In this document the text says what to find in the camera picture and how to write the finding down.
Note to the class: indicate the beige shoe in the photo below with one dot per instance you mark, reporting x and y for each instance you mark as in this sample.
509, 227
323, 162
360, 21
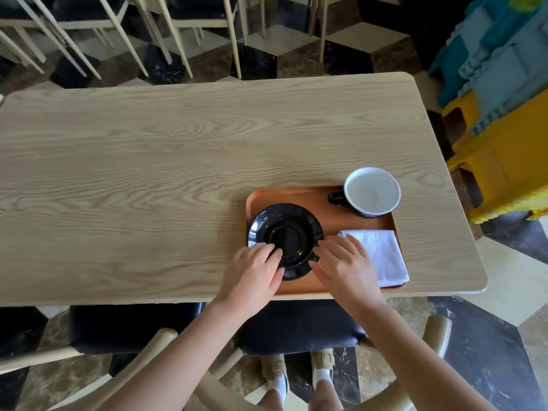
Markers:
274, 370
322, 361

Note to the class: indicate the person's right middle finger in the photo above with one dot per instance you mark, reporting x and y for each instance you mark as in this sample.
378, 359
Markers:
334, 247

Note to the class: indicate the person's left leg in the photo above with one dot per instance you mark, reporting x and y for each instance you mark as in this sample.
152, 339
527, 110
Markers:
270, 401

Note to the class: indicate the person's right leg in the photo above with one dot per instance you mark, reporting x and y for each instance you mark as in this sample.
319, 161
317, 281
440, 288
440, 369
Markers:
325, 397

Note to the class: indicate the person's right hand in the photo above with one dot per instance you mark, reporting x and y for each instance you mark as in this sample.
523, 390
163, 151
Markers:
349, 273

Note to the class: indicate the person's right little finger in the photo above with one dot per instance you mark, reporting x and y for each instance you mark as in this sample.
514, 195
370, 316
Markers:
359, 249

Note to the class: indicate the person's leg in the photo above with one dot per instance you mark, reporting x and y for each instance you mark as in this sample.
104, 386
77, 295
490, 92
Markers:
325, 397
270, 401

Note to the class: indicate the light blue plastic stool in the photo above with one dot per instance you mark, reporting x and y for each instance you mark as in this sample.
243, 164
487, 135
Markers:
509, 68

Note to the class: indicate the person's right thumb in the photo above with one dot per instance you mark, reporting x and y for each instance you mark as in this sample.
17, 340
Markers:
317, 271

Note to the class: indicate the white folded napkin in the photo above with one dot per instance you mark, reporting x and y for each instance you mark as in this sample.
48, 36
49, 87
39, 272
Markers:
383, 256

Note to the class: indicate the person's left forearm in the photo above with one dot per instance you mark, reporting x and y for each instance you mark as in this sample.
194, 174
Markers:
180, 359

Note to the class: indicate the yellow plastic stool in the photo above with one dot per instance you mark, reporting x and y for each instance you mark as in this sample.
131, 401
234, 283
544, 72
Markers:
509, 158

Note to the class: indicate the beige left shoe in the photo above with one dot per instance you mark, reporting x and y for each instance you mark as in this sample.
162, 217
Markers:
274, 370

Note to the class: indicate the beige right shoe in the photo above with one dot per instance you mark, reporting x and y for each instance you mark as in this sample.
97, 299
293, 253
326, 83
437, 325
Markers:
322, 361

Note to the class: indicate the teal plastic stool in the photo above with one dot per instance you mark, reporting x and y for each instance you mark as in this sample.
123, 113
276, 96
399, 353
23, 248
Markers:
454, 59

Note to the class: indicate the person's right forearm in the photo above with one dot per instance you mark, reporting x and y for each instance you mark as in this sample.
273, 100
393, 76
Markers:
411, 363

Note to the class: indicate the black saucer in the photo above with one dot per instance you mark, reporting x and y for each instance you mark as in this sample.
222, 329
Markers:
291, 235

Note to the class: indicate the wooden chair with black cushion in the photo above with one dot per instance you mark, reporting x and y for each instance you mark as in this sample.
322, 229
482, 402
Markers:
201, 17
299, 327
128, 327
317, 21
64, 21

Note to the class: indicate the black cup with white inside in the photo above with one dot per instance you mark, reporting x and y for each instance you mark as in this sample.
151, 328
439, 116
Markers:
371, 192

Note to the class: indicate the person's left middle finger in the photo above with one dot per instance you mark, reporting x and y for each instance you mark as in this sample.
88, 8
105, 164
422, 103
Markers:
264, 250

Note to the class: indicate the person's left thumb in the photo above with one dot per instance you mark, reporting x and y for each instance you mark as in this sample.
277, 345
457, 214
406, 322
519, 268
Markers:
279, 280

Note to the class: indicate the person's left hand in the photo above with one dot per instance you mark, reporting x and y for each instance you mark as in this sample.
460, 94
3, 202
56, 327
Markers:
250, 278

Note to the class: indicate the orange rectangular tray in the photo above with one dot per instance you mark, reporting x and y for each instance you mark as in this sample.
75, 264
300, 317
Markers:
332, 218

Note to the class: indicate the green plastic stool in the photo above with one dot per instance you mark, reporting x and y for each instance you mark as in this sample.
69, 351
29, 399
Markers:
528, 0

